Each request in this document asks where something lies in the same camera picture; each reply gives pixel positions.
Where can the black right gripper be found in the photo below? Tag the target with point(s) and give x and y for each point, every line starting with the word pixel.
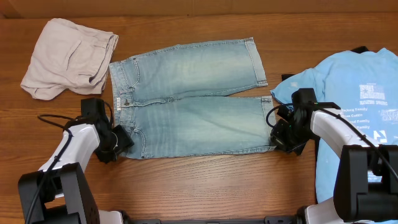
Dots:
pixel 280 140

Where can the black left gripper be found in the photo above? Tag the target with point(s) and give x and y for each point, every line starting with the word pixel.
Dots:
pixel 121 142

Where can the light blue denim shorts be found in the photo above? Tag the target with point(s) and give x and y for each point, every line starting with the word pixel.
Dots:
pixel 184 100

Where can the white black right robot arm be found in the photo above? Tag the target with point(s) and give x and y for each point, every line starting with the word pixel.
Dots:
pixel 366 183

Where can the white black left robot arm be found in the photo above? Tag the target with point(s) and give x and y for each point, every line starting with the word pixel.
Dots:
pixel 59 192

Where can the light blue printed t-shirt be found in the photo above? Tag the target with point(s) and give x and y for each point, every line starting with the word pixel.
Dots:
pixel 364 86

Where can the folded beige shorts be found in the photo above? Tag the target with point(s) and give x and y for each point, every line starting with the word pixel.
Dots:
pixel 68 56

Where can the black garment under t-shirt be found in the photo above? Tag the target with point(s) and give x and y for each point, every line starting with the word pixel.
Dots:
pixel 357 50

